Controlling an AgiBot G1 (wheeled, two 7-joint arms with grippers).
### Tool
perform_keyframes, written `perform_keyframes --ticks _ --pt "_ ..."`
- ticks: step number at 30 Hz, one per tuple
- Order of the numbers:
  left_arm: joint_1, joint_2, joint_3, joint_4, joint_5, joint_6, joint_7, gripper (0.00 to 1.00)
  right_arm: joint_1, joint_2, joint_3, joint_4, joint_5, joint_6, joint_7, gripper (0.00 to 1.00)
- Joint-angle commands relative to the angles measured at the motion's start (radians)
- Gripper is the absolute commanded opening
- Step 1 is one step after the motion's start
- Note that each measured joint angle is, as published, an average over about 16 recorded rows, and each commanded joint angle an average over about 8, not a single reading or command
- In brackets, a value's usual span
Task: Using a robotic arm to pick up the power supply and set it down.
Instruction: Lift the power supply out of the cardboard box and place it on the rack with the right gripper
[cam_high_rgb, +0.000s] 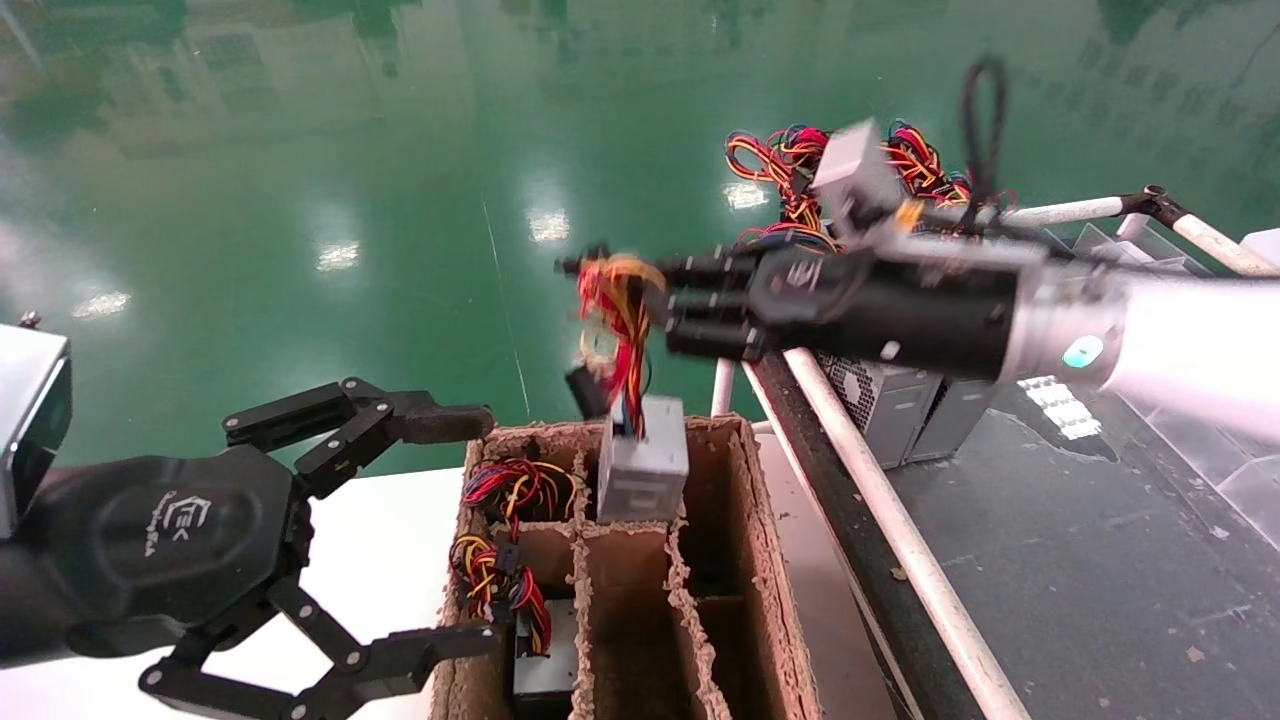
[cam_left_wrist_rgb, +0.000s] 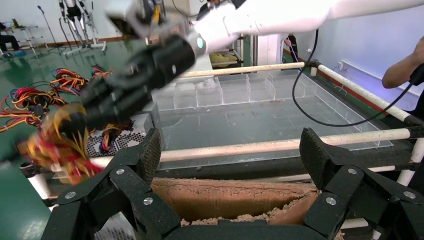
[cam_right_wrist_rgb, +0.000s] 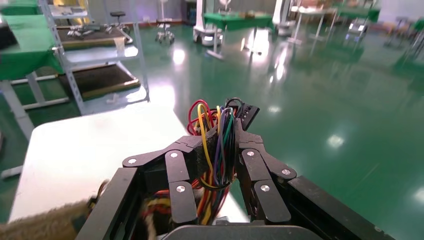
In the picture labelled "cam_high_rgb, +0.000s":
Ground white label sticker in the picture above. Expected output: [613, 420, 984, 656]
[1018, 375, 1101, 441]

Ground wire bundle in box rear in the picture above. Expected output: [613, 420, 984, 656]
[462, 457, 579, 536]

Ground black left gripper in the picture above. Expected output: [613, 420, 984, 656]
[20, 447, 501, 720]

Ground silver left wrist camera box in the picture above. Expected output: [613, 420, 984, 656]
[0, 312, 73, 541]

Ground long white rack pipe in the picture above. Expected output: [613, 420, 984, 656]
[785, 345, 1001, 720]

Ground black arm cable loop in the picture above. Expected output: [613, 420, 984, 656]
[960, 58, 1009, 226]

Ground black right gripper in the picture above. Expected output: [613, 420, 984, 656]
[655, 245, 876, 363]

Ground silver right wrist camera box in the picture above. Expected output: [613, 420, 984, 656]
[812, 120, 904, 229]

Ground black pipe joint connector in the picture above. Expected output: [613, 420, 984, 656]
[1120, 185, 1191, 229]

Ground brown cardboard divider box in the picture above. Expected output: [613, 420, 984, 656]
[432, 415, 823, 720]

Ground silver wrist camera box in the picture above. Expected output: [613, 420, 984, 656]
[0, 312, 73, 541]
[812, 120, 904, 229]

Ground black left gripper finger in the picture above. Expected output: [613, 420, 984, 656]
[222, 378, 496, 499]

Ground clear acrylic divider tray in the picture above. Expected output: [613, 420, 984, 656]
[1070, 225, 1280, 551]

